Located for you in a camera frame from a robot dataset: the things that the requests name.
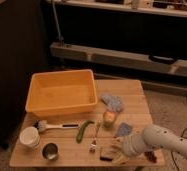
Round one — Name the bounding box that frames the white paper cup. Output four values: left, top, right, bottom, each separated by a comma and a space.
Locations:
19, 127, 40, 148

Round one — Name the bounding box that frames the wooden wall shelf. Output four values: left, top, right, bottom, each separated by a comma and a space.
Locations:
45, 0, 187, 18

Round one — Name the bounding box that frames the white dish brush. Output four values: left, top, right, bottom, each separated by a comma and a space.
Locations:
34, 120, 79, 133

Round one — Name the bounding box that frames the red grape bunch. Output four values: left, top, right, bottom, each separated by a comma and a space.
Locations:
145, 152, 157, 163

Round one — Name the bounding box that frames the small metal cup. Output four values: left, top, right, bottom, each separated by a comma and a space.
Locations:
42, 143, 58, 161

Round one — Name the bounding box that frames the dark brown eraser block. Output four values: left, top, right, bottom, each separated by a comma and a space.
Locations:
100, 147, 118, 161

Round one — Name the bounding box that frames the yellow plastic tray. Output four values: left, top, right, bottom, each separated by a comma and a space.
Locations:
25, 69, 98, 117

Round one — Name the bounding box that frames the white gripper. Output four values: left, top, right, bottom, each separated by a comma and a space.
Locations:
110, 134, 145, 164

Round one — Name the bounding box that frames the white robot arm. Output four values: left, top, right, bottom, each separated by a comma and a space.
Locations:
110, 124, 187, 163

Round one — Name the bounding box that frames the metal pole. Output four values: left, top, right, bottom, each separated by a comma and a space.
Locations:
51, 0, 64, 44

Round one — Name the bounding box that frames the blue crumpled cloth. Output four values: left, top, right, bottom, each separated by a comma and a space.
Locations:
101, 94, 124, 113

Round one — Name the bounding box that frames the blue sponge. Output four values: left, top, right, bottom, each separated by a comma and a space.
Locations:
115, 123, 132, 137

